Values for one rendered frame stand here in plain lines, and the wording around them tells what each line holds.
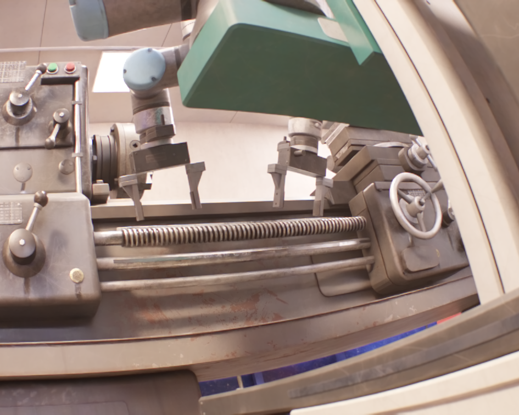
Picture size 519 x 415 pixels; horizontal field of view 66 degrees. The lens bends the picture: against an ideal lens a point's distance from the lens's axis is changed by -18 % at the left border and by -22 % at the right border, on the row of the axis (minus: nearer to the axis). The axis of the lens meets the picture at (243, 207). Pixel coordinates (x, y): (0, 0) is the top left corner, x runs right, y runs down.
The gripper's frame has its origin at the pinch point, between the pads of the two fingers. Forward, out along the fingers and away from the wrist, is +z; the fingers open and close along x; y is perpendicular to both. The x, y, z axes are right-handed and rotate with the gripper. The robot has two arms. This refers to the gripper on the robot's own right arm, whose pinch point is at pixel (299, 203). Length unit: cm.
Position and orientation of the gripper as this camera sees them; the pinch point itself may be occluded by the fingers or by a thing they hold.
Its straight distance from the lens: 125.8
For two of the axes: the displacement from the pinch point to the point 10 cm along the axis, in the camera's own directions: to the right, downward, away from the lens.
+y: 5.6, -0.4, -8.3
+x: 8.2, 1.6, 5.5
